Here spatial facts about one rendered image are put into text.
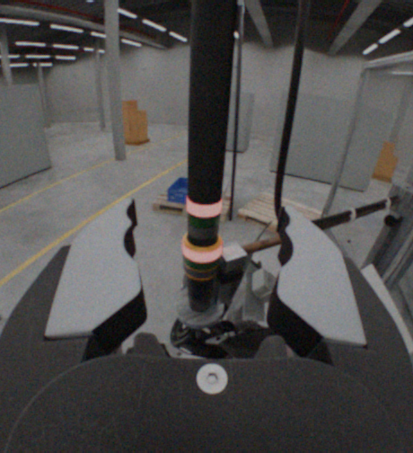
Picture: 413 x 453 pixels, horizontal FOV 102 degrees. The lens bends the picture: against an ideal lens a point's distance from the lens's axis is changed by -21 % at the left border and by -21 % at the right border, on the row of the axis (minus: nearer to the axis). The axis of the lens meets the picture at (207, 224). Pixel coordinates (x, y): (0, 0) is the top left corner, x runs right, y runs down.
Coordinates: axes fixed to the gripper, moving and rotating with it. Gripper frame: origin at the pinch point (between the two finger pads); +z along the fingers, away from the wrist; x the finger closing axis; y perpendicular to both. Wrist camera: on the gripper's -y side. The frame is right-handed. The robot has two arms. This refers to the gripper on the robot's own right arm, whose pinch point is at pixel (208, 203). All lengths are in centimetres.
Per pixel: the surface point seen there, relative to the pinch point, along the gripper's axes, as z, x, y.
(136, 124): 772, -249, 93
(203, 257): 5.7, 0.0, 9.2
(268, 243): 11.5, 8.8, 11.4
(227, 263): 7.7, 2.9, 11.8
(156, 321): 91, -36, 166
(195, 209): 6.4, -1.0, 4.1
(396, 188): 34, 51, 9
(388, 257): 34, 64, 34
